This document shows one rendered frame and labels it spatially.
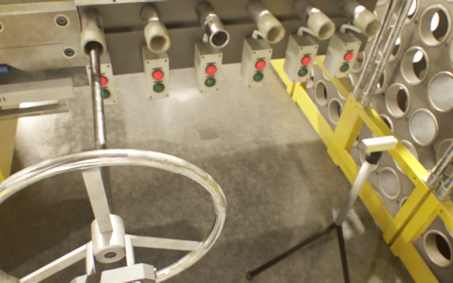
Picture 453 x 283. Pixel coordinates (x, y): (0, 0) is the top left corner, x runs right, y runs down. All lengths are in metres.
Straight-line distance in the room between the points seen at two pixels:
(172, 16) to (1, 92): 0.57
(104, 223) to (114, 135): 1.48
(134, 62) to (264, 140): 0.99
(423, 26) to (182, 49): 1.79
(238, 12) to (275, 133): 0.95
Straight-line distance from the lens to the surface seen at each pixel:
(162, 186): 1.78
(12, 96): 1.29
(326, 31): 1.26
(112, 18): 1.22
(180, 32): 1.24
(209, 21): 1.13
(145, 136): 2.01
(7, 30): 1.27
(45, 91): 1.27
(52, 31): 1.25
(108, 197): 0.66
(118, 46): 1.23
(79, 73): 1.37
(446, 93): 2.73
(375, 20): 1.31
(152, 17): 1.13
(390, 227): 1.75
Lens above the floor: 1.39
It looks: 44 degrees down
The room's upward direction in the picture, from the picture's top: 6 degrees clockwise
